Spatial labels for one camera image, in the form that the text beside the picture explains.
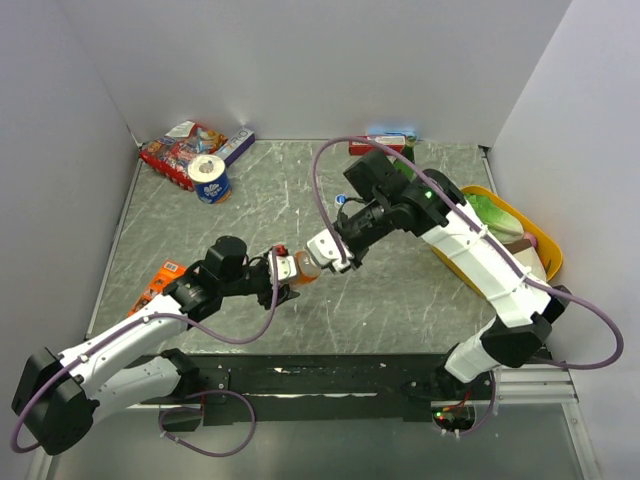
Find orange drink bottle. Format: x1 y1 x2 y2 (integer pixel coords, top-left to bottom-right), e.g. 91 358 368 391
290 250 322 287

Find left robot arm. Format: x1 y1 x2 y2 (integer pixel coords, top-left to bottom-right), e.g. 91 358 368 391
10 236 299 455

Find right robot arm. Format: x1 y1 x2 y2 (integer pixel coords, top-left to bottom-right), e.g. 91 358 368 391
334 150 567 399

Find green glass bottle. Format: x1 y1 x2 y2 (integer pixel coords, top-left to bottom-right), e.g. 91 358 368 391
393 135 417 180

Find red box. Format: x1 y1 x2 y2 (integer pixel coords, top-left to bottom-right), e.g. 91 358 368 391
348 135 407 157

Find orange snack box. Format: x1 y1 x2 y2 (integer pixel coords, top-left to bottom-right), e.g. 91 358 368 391
128 260 186 315

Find blue box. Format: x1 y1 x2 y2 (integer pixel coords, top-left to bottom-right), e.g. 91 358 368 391
366 125 419 138

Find yellow basket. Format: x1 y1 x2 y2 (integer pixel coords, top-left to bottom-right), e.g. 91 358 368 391
431 185 563 299

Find toilet paper roll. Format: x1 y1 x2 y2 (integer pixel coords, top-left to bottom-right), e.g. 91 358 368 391
187 155 232 204

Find green lettuce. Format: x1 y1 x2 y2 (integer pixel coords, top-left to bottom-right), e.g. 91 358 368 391
465 194 524 244

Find purple white box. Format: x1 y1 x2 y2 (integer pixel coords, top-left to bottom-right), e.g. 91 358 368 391
216 127 256 167

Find red snack bag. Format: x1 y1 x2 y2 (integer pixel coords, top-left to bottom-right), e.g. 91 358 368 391
139 121 227 191

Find white paper cup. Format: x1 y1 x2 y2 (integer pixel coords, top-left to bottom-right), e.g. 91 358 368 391
505 238 547 281

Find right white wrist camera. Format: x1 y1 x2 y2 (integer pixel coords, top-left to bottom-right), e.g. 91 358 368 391
305 229 355 273

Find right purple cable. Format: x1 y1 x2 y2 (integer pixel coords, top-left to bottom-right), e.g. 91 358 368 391
310 135 625 437

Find purple cable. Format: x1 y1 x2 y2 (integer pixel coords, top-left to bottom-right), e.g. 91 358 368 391
9 254 281 457
310 135 625 437

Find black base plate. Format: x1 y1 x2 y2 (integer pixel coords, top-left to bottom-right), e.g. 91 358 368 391
151 349 497 426

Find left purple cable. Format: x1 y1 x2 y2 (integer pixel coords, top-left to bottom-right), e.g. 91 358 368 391
9 254 281 457

